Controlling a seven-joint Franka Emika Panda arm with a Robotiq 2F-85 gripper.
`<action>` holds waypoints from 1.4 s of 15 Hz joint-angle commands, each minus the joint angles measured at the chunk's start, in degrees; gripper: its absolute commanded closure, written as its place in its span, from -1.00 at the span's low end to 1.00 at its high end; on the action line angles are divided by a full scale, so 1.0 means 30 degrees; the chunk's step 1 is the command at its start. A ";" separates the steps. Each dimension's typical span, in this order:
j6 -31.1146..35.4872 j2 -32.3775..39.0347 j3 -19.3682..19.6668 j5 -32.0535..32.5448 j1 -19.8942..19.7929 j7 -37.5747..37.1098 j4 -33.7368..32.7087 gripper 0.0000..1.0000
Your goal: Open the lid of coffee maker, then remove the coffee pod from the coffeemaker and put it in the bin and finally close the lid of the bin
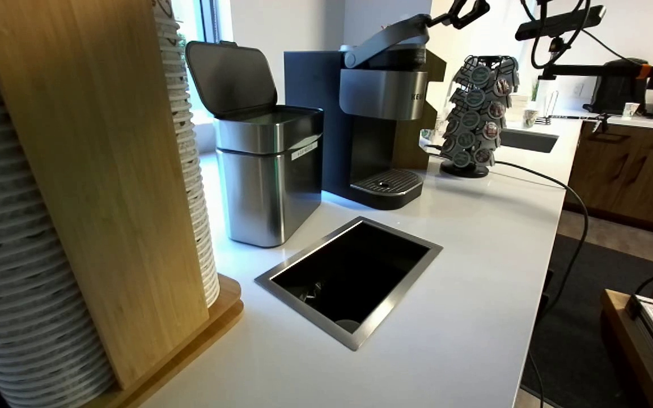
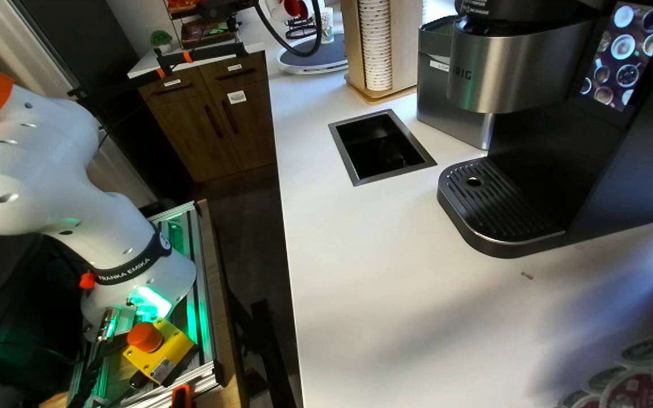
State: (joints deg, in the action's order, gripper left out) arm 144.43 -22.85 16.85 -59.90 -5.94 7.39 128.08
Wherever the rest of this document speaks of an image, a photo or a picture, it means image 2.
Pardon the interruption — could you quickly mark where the black silver coffee maker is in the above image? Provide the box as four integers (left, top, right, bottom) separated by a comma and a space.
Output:
436, 0, 653, 260

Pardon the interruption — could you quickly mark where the coffee maker touchscreen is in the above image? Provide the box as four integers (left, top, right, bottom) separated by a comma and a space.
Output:
579, 2, 653, 115

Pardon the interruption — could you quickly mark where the green lidded coffee pod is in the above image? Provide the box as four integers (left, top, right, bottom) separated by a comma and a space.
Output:
583, 362, 632, 396
619, 333, 653, 369

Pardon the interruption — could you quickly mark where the red lidded coffee pod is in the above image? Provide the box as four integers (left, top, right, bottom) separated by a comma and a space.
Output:
599, 369, 653, 408

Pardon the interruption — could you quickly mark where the steel framed countertop waste chute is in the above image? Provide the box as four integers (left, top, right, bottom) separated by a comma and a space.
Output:
326, 107, 439, 188

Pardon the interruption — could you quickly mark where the round blue tray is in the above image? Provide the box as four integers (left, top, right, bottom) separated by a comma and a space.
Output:
275, 33, 352, 79

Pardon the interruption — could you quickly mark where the brown wooden cabinet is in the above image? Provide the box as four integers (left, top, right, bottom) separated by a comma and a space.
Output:
137, 50, 280, 188

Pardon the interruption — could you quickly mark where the black ribbed drip tray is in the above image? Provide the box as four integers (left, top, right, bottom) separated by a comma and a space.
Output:
436, 157, 572, 260

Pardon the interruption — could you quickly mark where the white paper cup stack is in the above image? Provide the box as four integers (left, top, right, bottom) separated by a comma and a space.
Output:
358, 0, 395, 95

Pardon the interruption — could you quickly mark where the wooden cup dispenser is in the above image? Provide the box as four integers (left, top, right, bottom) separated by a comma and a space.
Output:
337, 0, 424, 102

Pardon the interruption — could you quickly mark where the small glass cup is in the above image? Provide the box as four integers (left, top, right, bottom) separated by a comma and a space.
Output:
311, 6, 337, 45

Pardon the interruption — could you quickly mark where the yellow emergency stop box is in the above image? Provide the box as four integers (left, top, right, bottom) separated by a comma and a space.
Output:
120, 316, 197, 387

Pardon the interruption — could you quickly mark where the dark printed box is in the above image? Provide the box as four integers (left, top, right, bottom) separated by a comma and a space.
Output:
176, 16, 241, 45

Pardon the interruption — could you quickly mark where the small green round object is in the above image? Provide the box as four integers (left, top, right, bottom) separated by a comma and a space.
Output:
148, 28, 174, 50

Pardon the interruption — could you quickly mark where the black cover cloth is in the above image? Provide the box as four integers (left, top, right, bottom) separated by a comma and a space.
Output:
0, 230, 87, 408

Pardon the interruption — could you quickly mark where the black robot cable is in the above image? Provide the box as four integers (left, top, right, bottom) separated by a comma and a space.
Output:
254, 0, 326, 59

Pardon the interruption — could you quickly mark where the aluminium rail frame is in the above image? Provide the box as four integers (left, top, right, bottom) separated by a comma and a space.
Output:
142, 203, 221, 382

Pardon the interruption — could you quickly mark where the black looped strap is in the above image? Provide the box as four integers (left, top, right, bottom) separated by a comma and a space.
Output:
284, 19, 322, 40

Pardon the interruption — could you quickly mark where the orange tool handle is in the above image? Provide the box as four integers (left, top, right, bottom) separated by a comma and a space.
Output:
170, 382, 196, 408

